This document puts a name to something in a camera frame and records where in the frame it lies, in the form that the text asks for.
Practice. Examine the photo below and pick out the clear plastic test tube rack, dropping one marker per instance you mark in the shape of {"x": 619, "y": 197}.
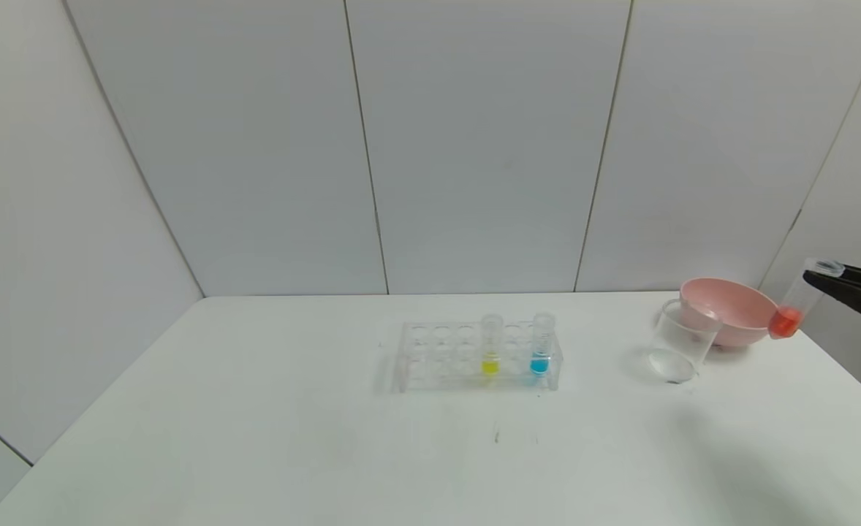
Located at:
{"x": 467, "y": 376}

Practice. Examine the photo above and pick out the clear glass beaker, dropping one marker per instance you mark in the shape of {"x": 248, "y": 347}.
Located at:
{"x": 679, "y": 343}

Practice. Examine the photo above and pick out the test tube with blue pigment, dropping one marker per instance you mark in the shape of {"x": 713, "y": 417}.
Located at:
{"x": 541, "y": 351}

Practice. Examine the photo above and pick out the test tube with yellow pigment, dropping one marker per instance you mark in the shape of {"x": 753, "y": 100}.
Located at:
{"x": 490, "y": 351}

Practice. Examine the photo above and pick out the pink bowl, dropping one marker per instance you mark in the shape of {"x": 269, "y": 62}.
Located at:
{"x": 737, "y": 314}

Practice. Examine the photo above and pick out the test tube with red pigment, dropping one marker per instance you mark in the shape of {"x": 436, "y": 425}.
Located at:
{"x": 787, "y": 321}

